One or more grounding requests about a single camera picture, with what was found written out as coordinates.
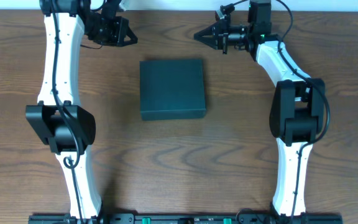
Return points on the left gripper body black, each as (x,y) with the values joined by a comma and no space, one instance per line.
(114,30)

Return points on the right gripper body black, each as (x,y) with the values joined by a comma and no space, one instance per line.
(224,37)

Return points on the black cardboard box with lid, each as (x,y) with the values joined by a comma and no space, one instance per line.
(172,89)

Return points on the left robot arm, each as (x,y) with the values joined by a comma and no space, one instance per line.
(58,118)

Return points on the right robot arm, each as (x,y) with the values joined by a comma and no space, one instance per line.
(299,116)

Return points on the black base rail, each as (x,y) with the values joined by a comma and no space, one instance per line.
(243,218)

